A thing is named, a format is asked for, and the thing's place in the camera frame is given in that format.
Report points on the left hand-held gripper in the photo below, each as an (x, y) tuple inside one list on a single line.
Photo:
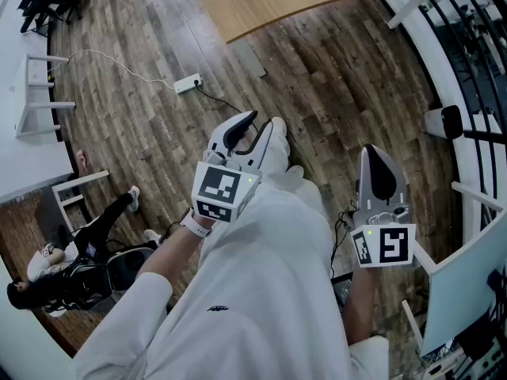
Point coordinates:
[(216, 184)]

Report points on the white waste bin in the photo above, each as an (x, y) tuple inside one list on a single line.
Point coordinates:
[(435, 121)]

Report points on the person's white shirt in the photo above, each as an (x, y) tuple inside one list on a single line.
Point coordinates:
[(257, 291)]

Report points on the white desk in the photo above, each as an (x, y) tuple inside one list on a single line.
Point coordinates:
[(79, 180), (51, 104), (463, 291)]

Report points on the black metal railing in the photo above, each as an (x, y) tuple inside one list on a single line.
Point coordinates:
[(485, 135)]

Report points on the black box device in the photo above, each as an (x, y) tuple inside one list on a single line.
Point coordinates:
[(341, 291)]

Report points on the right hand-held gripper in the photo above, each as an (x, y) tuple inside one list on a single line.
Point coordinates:
[(390, 244)]

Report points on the person's left forearm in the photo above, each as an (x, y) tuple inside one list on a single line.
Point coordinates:
[(170, 251)]

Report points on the grey rectangular floor mat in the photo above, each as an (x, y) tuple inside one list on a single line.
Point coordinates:
[(249, 58)]

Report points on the person's white shoe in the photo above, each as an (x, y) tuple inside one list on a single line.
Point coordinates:
[(279, 124), (296, 171)]

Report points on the small pink object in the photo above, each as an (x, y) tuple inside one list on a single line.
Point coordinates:
[(81, 160)]

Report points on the white table leg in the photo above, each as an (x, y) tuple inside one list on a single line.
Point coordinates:
[(408, 9)]

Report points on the white power strip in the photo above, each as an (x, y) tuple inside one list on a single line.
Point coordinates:
[(187, 84)]

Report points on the person's light trousers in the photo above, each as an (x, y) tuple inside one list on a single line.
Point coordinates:
[(273, 153)]

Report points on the person's right forearm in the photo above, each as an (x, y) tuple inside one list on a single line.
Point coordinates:
[(358, 303)]

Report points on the white smartwatch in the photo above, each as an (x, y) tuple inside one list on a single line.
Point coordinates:
[(195, 225)]

